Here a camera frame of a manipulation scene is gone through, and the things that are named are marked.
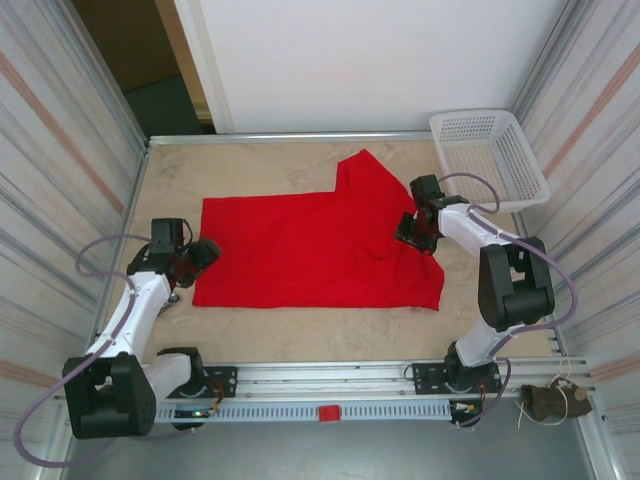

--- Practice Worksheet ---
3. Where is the red t-shirt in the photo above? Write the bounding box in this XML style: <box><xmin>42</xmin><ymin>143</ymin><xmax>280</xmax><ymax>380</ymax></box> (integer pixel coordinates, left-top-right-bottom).
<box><xmin>191</xmin><ymin>148</ymin><xmax>446</xmax><ymax>314</ymax></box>

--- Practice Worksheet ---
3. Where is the white perforated plastic basket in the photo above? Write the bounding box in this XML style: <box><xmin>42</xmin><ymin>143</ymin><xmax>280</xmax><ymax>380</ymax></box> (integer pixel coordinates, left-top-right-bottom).
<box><xmin>428</xmin><ymin>108</ymin><xmax>551</xmax><ymax>215</ymax></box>

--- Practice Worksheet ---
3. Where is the small circuit board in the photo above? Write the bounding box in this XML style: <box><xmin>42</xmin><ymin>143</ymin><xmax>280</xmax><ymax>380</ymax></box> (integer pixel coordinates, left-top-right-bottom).
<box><xmin>172</xmin><ymin>407</ymin><xmax>221</xmax><ymax>420</ymax></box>
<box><xmin>451</xmin><ymin>399</ymin><xmax>485</xmax><ymax>420</ymax></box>

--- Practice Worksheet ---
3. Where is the brown cardboard box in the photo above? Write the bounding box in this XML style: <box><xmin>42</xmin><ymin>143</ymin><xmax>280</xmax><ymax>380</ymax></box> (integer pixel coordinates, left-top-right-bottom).
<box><xmin>72</xmin><ymin>0</ymin><xmax>181</xmax><ymax>94</ymax></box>

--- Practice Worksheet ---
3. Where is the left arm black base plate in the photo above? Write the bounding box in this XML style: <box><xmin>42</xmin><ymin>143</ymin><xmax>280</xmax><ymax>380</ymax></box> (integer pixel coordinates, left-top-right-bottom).
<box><xmin>199</xmin><ymin>366</ymin><xmax>239</xmax><ymax>399</ymax></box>

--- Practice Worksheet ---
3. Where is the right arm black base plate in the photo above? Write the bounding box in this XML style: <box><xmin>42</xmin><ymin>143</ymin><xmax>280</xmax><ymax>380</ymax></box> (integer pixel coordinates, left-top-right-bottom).
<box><xmin>410</xmin><ymin>362</ymin><xmax>503</xmax><ymax>397</ymax></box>

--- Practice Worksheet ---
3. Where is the aluminium mounting rail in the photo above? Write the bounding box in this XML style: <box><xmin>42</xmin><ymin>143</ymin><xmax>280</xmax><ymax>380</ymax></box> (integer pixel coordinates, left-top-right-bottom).
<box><xmin>54</xmin><ymin>355</ymin><xmax>589</xmax><ymax>401</ymax></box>

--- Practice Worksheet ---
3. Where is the white door frame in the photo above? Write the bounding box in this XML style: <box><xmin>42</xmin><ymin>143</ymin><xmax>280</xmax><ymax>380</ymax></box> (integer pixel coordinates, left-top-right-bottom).
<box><xmin>154</xmin><ymin>0</ymin><xmax>236</xmax><ymax>135</ymax></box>

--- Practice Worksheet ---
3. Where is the slotted grey cable duct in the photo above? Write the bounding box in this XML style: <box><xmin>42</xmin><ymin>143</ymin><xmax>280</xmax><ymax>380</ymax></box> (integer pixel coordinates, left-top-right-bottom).
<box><xmin>154</xmin><ymin>402</ymin><xmax>454</xmax><ymax>425</ymax></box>

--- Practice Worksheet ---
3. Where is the aluminium enclosure post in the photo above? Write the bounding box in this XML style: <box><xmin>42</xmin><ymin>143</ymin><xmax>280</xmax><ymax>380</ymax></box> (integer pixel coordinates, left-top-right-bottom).
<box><xmin>509</xmin><ymin>0</ymin><xmax>584</xmax><ymax>131</ymax></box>
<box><xmin>62</xmin><ymin>0</ymin><xmax>151</xmax><ymax>151</ymax></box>

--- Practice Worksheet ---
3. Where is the brown cloth bag with string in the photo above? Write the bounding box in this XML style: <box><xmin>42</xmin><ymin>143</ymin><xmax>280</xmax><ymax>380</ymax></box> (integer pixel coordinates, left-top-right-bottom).
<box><xmin>517</xmin><ymin>359</ymin><xmax>594</xmax><ymax>426</ymax></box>

